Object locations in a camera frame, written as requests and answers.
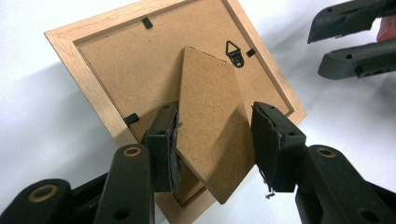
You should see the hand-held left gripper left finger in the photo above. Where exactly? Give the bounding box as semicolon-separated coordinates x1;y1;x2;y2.
145;101;183;194

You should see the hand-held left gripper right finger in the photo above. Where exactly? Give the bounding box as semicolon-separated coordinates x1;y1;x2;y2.
250;101;308;199

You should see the wooden picture frame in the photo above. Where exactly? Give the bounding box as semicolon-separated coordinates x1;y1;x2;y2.
44;0;307;224

